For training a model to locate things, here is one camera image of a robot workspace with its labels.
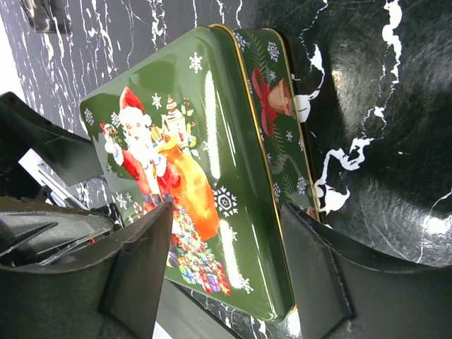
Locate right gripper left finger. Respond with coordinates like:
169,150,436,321
1,202,174,338

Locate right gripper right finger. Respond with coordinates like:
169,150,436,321
280,204,451,338

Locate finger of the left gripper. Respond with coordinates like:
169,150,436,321
1,196,114,267
1,92,103,186

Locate gold tin lid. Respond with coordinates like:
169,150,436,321
80,24,295,322

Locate gold cookie tin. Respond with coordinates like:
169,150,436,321
233,29,321,220

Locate steel serving tongs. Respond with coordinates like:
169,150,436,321
18,0,71,34

